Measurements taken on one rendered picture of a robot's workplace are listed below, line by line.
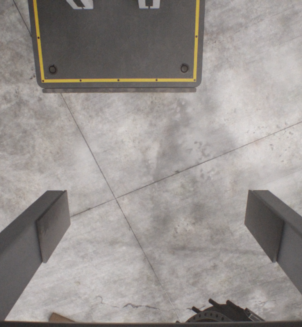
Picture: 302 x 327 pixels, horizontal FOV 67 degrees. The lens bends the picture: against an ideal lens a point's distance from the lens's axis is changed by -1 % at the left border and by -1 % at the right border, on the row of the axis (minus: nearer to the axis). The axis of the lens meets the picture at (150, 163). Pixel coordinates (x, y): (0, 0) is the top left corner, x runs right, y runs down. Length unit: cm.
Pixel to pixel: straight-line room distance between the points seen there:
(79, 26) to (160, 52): 34
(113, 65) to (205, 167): 80
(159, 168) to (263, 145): 63
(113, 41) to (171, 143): 64
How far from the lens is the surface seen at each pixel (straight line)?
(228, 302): 99
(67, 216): 17
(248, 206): 17
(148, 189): 145
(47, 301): 213
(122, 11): 108
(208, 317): 102
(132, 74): 103
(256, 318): 91
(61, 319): 218
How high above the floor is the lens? 134
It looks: 74 degrees down
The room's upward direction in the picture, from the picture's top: 180 degrees counter-clockwise
